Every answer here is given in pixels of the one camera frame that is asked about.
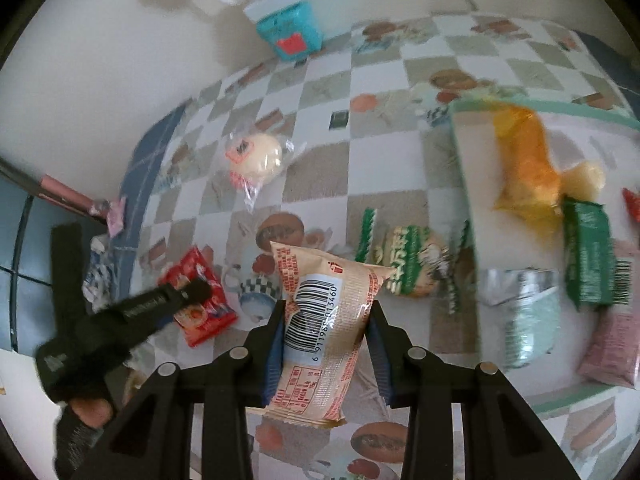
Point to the pink snack packet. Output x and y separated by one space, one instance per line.
612 345

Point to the red snack packet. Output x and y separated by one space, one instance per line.
210 320

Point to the checkered printed cloth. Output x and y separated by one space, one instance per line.
325 160

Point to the pink rod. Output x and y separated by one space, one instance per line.
65 190

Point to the blue white patterned cloth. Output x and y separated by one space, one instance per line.
100 270

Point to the bun in clear wrapper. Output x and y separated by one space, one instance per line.
257 157

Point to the green white snack packet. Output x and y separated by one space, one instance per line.
410 265

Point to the teal box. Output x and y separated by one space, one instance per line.
290 25

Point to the beige snack packet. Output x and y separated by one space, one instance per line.
320 350

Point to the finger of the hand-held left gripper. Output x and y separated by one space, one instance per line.
170 300

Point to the red candy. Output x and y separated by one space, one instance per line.
634 206

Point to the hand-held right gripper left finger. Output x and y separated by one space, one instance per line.
272 355

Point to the orange snack bag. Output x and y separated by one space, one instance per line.
530 160

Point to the white tray with teal rim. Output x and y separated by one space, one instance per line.
475 185

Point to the dark green snack packet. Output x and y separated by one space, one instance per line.
590 255

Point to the silver mint snack packet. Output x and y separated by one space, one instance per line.
530 320

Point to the person's left hand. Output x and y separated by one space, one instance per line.
92 412

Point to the cream bun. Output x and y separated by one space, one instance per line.
585 180

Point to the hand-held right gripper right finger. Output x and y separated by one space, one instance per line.
381 360

